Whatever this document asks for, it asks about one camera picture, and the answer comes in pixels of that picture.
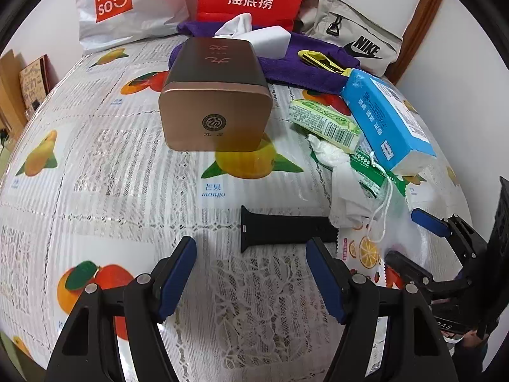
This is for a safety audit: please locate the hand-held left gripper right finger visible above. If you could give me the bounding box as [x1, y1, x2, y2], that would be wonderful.
[305, 237, 458, 382]

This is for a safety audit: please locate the illustrated brown book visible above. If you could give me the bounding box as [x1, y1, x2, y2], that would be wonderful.
[20, 56, 52, 108]

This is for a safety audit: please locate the light green wipes packet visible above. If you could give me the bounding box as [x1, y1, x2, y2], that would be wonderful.
[288, 99, 362, 152]

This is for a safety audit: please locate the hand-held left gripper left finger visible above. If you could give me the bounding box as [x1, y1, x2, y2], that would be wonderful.
[44, 237, 197, 382]

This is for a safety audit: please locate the thin white cloth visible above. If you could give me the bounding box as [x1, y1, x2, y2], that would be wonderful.
[330, 165, 398, 231]

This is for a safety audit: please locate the blue tissue pack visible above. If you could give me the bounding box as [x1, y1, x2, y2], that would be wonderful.
[341, 68, 437, 176]

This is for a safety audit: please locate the grey waist bag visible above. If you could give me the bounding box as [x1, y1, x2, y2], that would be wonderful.
[300, 0, 403, 76]

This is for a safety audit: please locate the black watch band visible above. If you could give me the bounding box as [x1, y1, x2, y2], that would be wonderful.
[241, 205, 338, 253]

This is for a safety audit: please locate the brown wooden door frame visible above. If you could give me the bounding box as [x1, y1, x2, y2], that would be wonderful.
[394, 0, 446, 84]

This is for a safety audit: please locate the fruit print sachet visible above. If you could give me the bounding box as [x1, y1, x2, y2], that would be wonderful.
[336, 223, 406, 287]

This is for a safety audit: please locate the yellow black cloth pouch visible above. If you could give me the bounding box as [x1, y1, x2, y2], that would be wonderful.
[298, 50, 352, 76]

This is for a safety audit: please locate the fruit print tablecloth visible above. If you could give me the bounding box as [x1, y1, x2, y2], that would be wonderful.
[0, 36, 474, 382]

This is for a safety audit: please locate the purple towel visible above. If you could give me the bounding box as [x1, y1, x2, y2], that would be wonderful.
[177, 20, 360, 92]

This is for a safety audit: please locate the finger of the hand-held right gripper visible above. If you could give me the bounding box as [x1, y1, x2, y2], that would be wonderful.
[411, 208, 488, 263]
[385, 251, 472, 299]

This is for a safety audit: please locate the wooden headboard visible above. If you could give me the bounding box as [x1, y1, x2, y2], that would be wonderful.
[0, 50, 24, 136]

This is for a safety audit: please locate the white plastic shopping bag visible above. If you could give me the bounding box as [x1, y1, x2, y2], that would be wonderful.
[75, 0, 192, 52]

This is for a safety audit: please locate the green white drawstring pouch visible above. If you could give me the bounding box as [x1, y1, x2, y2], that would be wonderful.
[350, 147, 406, 243]

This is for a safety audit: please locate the dark green gold tin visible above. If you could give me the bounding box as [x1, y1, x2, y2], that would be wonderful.
[158, 38, 273, 152]

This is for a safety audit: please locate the white tissue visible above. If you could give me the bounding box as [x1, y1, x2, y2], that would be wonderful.
[308, 134, 352, 168]

